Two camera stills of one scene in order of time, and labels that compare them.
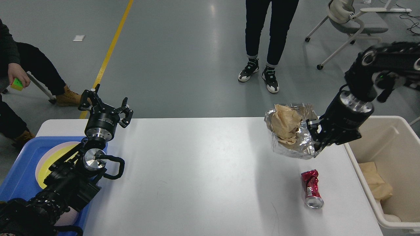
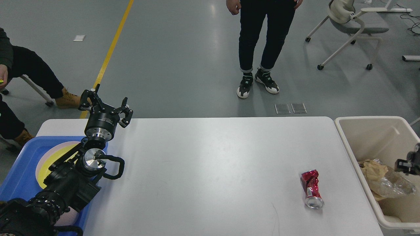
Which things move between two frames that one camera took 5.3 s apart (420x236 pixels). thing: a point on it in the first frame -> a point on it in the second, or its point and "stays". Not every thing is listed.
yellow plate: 44,171 stays
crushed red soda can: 310,184 stays
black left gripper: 103,119 stays
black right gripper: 340,122 -> 403,166
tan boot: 69,98 stays
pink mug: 70,218 stays
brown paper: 285,121 -> 374,171
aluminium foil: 303,148 -> 393,184
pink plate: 50,151 stays
